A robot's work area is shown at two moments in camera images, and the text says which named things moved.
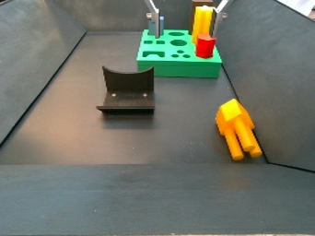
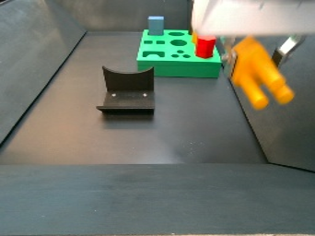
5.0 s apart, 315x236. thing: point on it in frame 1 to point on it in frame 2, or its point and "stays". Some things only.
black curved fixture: x=130 y=92 stays
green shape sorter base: x=170 y=53 stays
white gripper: x=152 y=16 to x=228 y=18
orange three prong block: x=235 y=123 to x=255 y=67
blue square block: x=151 y=26 stays
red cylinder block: x=204 y=45 stays
